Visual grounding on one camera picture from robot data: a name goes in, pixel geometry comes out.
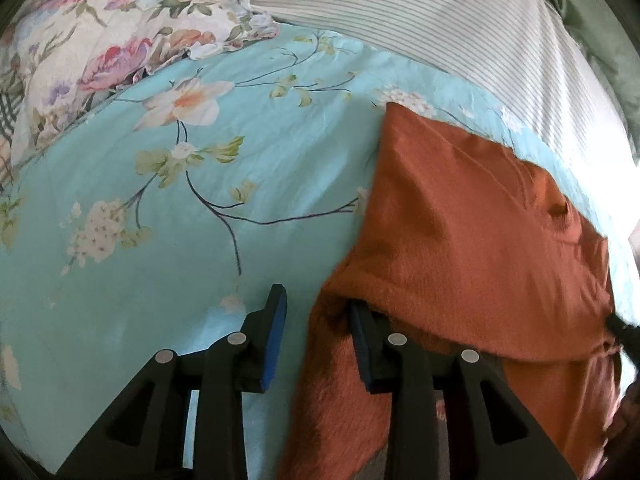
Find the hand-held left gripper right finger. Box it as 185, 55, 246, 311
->
348, 300, 581, 480

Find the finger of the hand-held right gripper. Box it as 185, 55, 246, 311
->
606, 314, 640, 361

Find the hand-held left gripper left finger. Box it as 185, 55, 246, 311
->
56, 283, 288, 480

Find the rust orange sweater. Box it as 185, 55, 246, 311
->
276, 102, 623, 480

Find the turquoise floral bed sheet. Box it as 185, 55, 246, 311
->
0, 24, 637, 476

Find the green cloth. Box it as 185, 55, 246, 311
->
510, 0, 640, 156

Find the striped white blanket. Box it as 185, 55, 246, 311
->
220, 0, 637, 161

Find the floral pillow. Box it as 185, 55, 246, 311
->
9, 0, 281, 166

